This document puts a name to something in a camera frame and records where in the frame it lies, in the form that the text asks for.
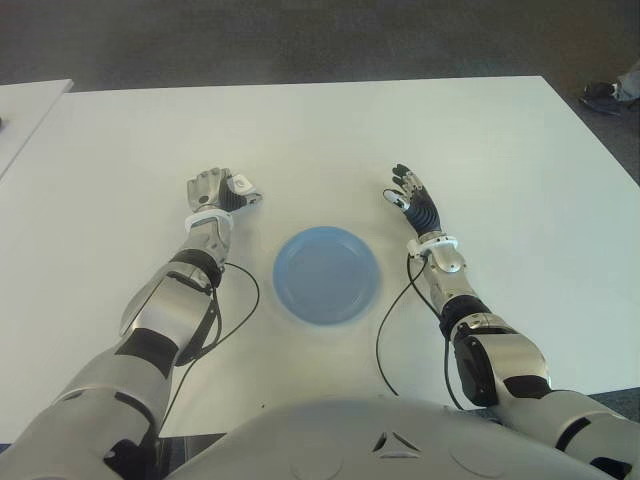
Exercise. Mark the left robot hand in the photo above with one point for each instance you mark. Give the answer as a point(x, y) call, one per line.
point(205, 187)

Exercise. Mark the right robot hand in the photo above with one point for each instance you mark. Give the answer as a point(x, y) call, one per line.
point(422, 210)

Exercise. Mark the white charger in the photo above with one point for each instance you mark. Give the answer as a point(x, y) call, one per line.
point(242, 183)

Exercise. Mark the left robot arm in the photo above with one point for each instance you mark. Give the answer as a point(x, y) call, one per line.
point(165, 320)

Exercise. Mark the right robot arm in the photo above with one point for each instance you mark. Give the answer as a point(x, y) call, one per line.
point(520, 350)

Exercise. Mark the blue plate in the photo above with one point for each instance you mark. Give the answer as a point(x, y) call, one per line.
point(327, 275)

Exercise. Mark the white side table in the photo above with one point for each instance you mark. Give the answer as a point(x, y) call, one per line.
point(25, 112)

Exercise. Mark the black shoe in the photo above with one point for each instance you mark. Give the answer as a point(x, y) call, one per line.
point(597, 96)

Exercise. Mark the grey robot torso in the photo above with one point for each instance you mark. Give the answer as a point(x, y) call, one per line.
point(350, 440)

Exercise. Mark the grey trouser leg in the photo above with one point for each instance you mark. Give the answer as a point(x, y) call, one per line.
point(629, 85)

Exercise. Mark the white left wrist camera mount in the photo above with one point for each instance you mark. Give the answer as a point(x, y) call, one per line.
point(207, 218)

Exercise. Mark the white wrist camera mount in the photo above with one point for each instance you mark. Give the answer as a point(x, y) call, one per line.
point(207, 218)
point(440, 241)

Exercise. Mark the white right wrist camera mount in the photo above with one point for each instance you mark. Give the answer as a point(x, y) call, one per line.
point(440, 241)

